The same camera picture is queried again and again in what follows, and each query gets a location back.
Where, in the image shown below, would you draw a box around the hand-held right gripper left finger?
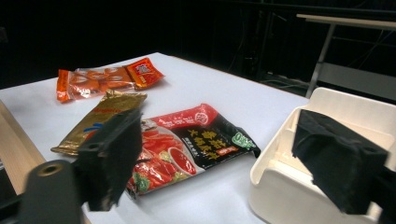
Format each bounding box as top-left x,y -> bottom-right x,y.
74,106 -> 144,213

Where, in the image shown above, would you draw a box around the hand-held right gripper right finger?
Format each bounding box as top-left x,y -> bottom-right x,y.
291,108 -> 396,217

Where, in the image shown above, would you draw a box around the gold foil packet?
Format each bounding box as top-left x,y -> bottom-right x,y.
50,90 -> 149,157

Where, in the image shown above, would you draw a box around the white plastic container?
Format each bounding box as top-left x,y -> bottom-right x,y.
247,87 -> 396,224

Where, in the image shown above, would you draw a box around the red and black sauce packet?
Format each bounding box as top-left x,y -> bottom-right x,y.
125,103 -> 262,200

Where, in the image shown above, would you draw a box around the orange clear snack packet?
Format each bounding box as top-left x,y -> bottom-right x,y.
55,57 -> 165,104

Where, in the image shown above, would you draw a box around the white metal stand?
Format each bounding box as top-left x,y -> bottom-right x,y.
295,13 -> 396,100

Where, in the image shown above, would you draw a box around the white table mat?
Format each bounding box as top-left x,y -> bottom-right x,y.
0,51 -> 310,224

